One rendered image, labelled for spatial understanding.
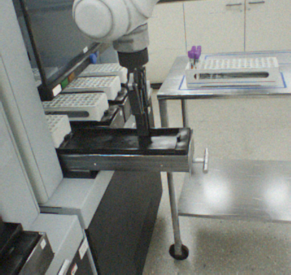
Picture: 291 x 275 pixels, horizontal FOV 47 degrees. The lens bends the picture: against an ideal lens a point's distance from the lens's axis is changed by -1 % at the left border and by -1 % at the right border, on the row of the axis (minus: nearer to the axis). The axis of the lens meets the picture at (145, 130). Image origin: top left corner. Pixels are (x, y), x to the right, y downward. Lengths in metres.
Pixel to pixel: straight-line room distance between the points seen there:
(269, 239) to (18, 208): 1.25
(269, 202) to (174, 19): 2.05
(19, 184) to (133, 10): 0.43
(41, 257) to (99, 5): 0.47
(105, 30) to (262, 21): 2.59
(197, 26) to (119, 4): 2.53
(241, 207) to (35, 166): 0.91
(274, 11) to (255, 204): 1.98
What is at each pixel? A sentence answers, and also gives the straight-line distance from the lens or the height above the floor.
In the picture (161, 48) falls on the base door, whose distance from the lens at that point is 3.20.
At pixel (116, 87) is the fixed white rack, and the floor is 0.84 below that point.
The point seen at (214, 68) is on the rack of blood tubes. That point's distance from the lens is 1.16.
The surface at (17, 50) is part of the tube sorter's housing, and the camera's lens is 0.78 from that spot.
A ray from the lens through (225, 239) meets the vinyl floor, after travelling 1.72.
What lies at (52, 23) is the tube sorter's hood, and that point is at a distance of 0.90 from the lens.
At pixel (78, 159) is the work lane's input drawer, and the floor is 0.79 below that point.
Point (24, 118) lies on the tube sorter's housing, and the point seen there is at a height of 0.97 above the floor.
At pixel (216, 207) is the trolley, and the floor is 0.28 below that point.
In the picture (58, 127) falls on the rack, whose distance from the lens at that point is 0.94.
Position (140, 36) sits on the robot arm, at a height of 1.08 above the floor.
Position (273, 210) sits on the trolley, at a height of 0.28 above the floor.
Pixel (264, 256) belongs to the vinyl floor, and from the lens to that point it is 1.67.
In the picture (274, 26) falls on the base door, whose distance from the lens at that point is 3.14.
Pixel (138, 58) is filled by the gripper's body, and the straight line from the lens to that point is 0.82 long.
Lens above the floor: 1.26
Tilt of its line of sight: 28 degrees down
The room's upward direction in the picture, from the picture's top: 8 degrees counter-clockwise
